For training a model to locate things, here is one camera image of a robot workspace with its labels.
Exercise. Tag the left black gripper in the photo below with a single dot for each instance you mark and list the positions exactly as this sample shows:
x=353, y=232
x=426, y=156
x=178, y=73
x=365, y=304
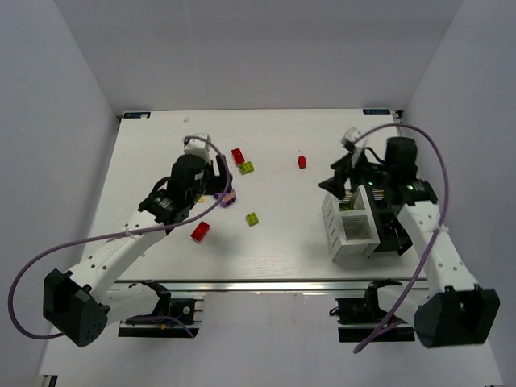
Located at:
x=220, y=173

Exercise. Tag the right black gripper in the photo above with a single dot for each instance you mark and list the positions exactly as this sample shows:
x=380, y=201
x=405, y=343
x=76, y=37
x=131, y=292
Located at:
x=343, y=170

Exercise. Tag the purple butterfly lego block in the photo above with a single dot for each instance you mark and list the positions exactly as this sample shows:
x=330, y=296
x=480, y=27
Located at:
x=227, y=199

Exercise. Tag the green lego brick top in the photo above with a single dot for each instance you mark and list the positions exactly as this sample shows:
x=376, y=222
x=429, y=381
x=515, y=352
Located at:
x=246, y=167

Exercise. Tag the long green lego brick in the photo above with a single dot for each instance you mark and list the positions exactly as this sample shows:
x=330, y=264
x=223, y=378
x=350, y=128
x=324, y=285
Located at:
x=345, y=206

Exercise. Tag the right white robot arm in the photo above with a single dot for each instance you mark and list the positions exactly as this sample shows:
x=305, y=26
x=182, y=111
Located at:
x=457, y=311

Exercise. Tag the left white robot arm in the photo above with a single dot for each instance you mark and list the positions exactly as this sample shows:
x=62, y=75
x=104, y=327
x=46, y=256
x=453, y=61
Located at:
x=81, y=302

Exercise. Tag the red lego brick top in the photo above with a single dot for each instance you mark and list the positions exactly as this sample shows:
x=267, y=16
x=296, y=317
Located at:
x=238, y=156

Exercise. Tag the red lego brick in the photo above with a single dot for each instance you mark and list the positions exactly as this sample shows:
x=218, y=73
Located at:
x=200, y=231
x=238, y=156

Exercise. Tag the small red lego right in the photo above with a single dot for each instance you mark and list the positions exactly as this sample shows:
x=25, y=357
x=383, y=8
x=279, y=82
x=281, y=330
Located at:
x=302, y=163

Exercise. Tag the white slotted container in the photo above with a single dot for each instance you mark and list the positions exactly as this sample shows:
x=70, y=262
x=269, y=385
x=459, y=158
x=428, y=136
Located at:
x=352, y=235

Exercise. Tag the red lego brick centre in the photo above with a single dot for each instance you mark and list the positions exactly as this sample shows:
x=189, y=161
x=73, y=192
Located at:
x=200, y=231

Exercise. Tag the black slotted container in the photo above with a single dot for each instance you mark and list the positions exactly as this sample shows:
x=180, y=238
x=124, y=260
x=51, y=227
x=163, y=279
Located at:
x=392, y=236

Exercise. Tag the right blue corner label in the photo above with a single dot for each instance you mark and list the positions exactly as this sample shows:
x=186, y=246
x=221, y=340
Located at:
x=375, y=112

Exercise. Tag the blue corner label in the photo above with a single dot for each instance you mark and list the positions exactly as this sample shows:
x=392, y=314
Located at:
x=136, y=115
x=375, y=112

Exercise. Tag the left blue corner label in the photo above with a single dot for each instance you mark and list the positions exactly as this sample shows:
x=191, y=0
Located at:
x=136, y=115

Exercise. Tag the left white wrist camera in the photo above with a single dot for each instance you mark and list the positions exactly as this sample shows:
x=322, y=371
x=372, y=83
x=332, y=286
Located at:
x=198, y=147

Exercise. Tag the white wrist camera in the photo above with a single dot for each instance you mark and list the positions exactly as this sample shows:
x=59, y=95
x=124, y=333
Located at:
x=351, y=143
x=198, y=147

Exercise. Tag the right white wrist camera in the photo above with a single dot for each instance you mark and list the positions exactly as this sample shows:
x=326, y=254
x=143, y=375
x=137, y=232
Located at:
x=351, y=143

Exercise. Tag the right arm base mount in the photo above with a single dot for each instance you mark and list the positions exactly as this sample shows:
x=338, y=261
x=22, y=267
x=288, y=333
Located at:
x=358, y=316

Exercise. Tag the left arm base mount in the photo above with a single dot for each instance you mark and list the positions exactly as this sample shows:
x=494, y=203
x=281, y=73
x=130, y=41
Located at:
x=179, y=318

